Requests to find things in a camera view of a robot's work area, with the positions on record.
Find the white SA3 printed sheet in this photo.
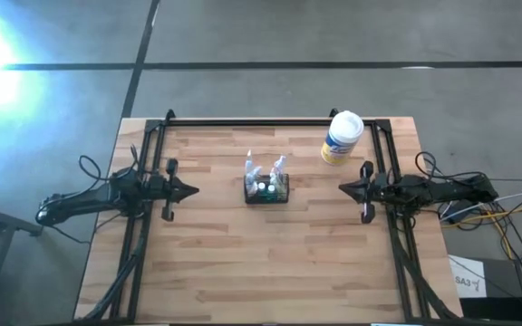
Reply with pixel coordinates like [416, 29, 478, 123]
[448, 253, 488, 299]

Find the Lysol wipes canister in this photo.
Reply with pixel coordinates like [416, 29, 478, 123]
[319, 110, 365, 167]

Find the black wire caddy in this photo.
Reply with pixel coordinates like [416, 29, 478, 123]
[242, 173, 290, 205]

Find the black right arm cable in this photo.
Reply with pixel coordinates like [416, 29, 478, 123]
[414, 151, 493, 182]

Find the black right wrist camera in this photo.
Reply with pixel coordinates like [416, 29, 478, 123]
[373, 175, 398, 203]

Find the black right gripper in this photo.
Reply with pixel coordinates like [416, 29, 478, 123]
[338, 160, 392, 224]

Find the white cable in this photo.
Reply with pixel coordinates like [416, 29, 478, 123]
[440, 192, 522, 223]

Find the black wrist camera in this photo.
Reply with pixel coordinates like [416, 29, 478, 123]
[145, 175, 167, 200]
[373, 175, 398, 203]

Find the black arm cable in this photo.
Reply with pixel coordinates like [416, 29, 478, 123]
[414, 151, 493, 182]
[77, 143, 147, 182]

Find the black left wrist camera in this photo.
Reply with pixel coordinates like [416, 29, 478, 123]
[145, 175, 167, 200]

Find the black equipment box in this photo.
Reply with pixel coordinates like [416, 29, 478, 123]
[459, 257, 522, 326]

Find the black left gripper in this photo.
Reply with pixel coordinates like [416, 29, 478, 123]
[159, 158, 200, 222]

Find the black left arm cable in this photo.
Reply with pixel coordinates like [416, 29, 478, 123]
[77, 143, 147, 182]

